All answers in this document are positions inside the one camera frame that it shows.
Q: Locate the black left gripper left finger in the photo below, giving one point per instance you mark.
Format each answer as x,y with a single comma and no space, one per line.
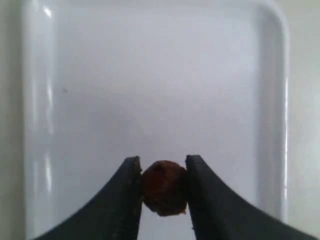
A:
112,214

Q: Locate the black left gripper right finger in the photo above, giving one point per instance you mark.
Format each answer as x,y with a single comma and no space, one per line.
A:
219,213

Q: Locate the meatball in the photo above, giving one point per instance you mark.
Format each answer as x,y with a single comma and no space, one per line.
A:
164,188

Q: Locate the white rectangular plastic tray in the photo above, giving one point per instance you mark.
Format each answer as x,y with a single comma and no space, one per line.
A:
160,79

